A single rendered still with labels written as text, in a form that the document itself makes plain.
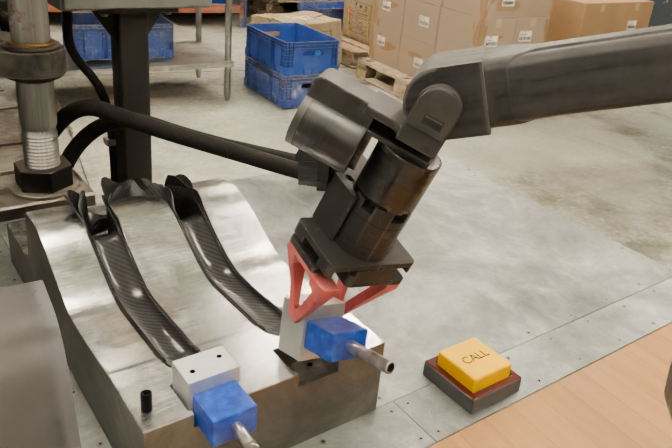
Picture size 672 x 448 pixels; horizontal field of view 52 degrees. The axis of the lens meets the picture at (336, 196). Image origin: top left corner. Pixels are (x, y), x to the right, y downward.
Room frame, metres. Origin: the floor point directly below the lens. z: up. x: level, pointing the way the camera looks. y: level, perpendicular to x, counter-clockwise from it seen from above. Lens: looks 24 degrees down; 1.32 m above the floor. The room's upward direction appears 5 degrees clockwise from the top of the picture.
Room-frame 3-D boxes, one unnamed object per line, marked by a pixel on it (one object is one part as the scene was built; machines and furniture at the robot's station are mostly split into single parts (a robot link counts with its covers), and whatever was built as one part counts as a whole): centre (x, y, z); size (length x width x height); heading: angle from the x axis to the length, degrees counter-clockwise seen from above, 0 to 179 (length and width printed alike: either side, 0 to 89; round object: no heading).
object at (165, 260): (0.72, 0.19, 0.87); 0.50 x 0.26 x 0.14; 38
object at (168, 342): (0.70, 0.19, 0.92); 0.35 x 0.16 x 0.09; 38
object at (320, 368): (0.57, 0.01, 0.87); 0.05 x 0.05 x 0.04; 38
